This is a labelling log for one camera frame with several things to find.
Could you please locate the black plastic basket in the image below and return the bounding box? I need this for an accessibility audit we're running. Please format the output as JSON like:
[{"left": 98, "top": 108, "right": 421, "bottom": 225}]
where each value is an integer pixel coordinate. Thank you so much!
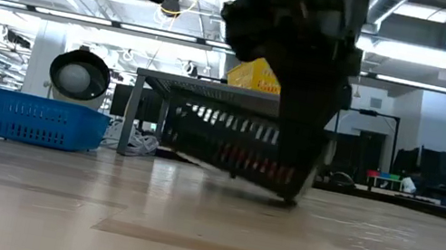
[{"left": 152, "top": 86, "right": 341, "bottom": 212}]

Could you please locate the yellow plastic basket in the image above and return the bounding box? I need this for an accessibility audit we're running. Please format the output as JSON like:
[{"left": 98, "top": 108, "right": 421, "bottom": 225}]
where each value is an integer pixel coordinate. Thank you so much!
[{"left": 224, "top": 51, "right": 286, "bottom": 95}]

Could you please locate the yellow hanging cord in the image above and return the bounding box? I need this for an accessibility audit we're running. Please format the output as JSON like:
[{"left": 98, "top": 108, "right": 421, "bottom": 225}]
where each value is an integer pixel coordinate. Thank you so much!
[{"left": 352, "top": 77, "right": 364, "bottom": 100}]

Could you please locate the blue plastic basket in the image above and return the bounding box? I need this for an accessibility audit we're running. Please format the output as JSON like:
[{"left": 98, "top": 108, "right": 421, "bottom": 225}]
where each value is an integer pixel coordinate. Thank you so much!
[{"left": 0, "top": 88, "right": 114, "bottom": 159}]

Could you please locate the grey perforated metal riser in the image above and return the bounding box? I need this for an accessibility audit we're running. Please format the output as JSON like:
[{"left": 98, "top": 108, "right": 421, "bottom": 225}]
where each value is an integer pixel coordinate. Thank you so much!
[{"left": 115, "top": 65, "right": 285, "bottom": 183}]

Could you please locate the white coiled cable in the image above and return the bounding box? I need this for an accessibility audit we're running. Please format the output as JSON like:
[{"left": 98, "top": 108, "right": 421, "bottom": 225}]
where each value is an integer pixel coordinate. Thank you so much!
[{"left": 101, "top": 117, "right": 163, "bottom": 161}]

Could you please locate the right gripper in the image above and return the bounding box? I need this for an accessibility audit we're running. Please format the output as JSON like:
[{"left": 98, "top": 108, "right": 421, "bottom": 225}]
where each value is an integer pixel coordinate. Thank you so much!
[{"left": 191, "top": 0, "right": 373, "bottom": 211}]

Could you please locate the silver ventilation duct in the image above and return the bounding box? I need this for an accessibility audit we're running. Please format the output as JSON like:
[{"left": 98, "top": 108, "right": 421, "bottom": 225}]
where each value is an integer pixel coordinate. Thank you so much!
[{"left": 364, "top": 0, "right": 416, "bottom": 33}]

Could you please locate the black rectangular frame stand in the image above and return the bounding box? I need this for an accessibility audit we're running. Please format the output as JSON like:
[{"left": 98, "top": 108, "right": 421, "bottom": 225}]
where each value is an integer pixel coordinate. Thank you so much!
[{"left": 329, "top": 104, "right": 403, "bottom": 174}]

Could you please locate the small white container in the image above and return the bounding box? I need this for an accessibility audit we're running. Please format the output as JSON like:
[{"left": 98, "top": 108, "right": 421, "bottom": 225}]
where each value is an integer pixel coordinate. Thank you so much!
[{"left": 399, "top": 174, "right": 420, "bottom": 196}]

